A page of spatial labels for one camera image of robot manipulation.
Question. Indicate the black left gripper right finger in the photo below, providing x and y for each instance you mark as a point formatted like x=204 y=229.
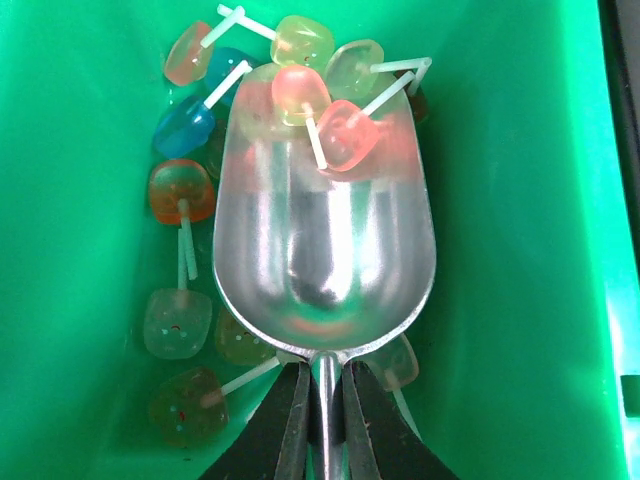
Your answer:
x=380 y=443

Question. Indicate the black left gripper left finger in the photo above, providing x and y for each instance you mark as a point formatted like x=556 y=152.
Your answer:
x=274 y=443

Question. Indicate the silver metal scoop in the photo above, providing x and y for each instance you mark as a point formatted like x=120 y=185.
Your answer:
x=328 y=267

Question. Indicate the green bin with lollipops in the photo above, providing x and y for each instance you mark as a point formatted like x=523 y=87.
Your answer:
x=519 y=344

